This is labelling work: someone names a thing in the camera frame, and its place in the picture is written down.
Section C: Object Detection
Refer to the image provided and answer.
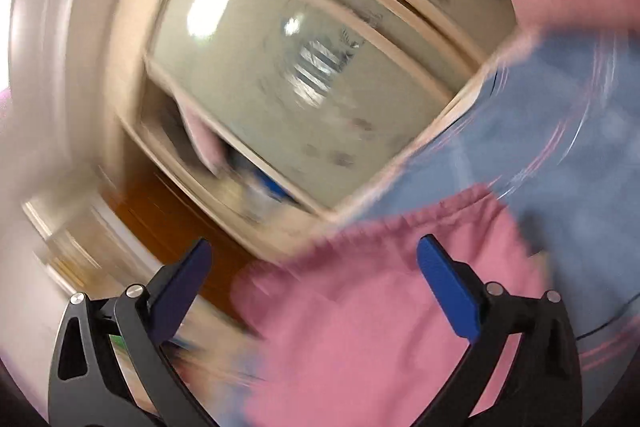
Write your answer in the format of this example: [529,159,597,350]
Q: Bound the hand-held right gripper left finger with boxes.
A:
[47,238,216,427]

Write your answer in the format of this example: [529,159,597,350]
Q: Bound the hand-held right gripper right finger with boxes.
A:
[416,234,583,427]

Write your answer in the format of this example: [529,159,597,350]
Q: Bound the pink and white garment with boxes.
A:
[232,184,566,427]

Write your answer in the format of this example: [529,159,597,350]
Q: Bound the pink clothes in wardrobe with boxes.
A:
[177,102,226,178]

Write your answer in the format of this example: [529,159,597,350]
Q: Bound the brown wooden door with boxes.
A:
[100,172,266,308]

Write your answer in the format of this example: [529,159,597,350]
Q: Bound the blue item on shelf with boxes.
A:
[250,172,296,208]

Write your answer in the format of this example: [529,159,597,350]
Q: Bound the blue bed sheet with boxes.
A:
[330,27,640,358]

